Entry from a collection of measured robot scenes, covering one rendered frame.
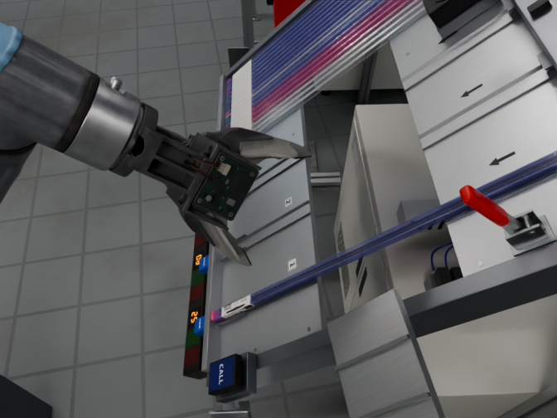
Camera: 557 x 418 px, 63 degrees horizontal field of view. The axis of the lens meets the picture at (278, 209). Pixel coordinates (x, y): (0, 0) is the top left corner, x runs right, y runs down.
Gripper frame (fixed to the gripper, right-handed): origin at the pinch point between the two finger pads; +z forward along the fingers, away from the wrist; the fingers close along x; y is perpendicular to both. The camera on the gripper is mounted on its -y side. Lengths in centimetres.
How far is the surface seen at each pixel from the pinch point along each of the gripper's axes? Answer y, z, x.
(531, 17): 13.4, 6.6, 29.3
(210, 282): -14.9, 5.3, -16.4
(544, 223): 22.4, 11.5, 11.5
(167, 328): -78, 36, -56
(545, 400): 15, 51, -7
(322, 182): -66, 52, 7
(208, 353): -6.2, 5.5, -23.5
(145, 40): -212, 15, 30
